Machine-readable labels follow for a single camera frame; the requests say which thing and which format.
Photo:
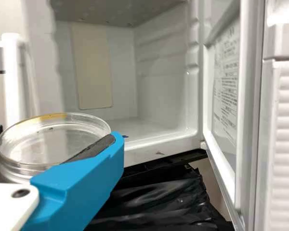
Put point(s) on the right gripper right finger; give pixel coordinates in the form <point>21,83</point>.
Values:
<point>86,183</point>

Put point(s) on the petri dish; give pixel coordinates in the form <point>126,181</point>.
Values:
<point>38,144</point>

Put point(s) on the white incubator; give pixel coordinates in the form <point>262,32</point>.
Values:
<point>159,72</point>

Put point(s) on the incubator door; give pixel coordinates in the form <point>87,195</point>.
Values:
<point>286,120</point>

